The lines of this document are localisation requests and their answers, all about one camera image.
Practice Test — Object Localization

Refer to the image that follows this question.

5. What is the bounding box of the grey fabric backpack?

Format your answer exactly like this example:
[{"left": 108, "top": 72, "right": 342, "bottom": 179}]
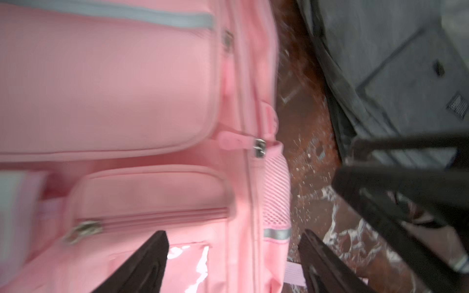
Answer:
[{"left": 298, "top": 1, "right": 469, "bottom": 157}]

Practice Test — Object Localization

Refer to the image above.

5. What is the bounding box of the pink backpack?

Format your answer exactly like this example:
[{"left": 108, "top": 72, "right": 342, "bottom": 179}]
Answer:
[{"left": 1, "top": 1, "right": 297, "bottom": 293}]

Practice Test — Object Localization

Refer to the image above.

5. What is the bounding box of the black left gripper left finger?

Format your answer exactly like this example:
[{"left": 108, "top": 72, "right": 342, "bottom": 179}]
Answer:
[{"left": 93, "top": 231, "right": 169, "bottom": 293}]

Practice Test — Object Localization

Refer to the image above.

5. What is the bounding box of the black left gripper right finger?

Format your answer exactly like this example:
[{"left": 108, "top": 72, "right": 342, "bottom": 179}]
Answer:
[{"left": 298, "top": 230, "right": 374, "bottom": 293}]

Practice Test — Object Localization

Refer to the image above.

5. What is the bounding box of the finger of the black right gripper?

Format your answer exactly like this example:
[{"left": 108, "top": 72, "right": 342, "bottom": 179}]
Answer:
[
  {"left": 349, "top": 133, "right": 469, "bottom": 161},
  {"left": 332, "top": 166, "right": 469, "bottom": 293}
]

